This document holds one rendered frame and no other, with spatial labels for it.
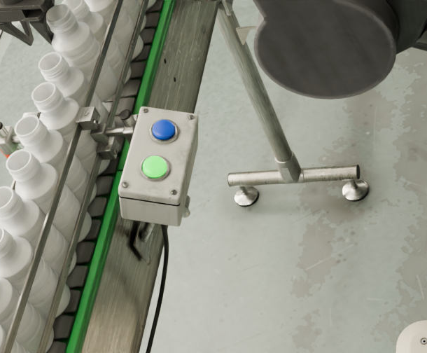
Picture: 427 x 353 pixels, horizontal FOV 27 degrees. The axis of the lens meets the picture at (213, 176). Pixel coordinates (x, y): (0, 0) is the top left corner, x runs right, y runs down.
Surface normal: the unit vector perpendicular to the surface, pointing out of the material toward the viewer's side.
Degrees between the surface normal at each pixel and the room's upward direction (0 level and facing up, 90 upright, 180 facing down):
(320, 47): 89
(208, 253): 0
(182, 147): 20
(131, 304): 90
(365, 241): 0
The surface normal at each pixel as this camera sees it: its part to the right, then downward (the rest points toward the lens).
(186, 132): 0.02, -0.57
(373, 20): -0.16, 0.80
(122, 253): 0.94, -0.06
